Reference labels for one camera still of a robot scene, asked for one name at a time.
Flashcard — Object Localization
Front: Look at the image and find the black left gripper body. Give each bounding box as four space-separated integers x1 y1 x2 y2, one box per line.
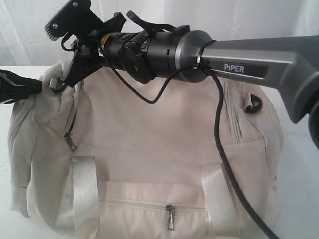
0 70 17 105

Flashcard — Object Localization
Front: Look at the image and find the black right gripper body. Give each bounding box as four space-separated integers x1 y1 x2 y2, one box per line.
72 12 126 72

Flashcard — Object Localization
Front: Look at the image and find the beige duffel bag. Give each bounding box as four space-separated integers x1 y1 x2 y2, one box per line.
7 61 285 239

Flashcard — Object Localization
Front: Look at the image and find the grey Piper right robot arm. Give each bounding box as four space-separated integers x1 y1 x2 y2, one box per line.
64 11 319 144

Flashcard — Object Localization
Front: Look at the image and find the white backdrop curtain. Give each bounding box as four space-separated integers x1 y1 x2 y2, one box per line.
0 0 319 65

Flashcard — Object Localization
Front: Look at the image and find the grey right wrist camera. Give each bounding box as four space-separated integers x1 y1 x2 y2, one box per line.
44 0 103 41

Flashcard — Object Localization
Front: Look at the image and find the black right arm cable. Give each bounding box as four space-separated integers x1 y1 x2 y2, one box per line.
61 32 281 239

